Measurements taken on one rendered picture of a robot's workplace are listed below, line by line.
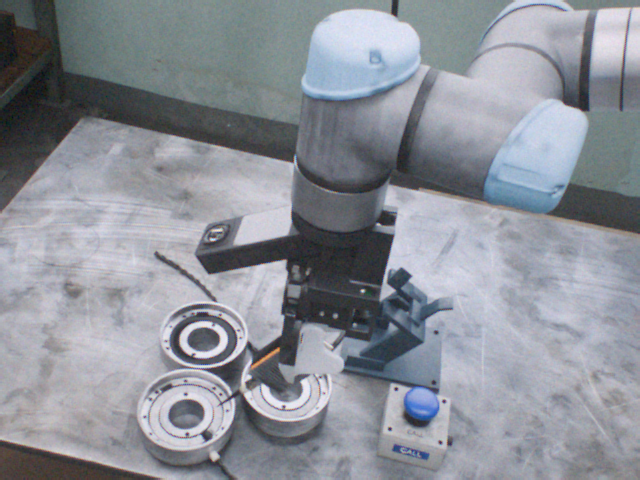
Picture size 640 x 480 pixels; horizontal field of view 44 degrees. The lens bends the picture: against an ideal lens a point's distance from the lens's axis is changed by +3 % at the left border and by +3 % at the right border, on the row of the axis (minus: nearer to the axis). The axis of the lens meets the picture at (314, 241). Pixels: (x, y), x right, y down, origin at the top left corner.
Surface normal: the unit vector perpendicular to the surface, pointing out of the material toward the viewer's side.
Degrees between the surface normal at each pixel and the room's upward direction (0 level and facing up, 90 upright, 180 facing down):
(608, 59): 67
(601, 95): 109
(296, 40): 90
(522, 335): 0
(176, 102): 89
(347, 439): 0
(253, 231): 31
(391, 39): 1
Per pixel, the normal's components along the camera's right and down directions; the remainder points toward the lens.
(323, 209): -0.33, 0.61
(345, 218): 0.11, 0.68
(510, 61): -0.09, -0.80
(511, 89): 0.18, -0.73
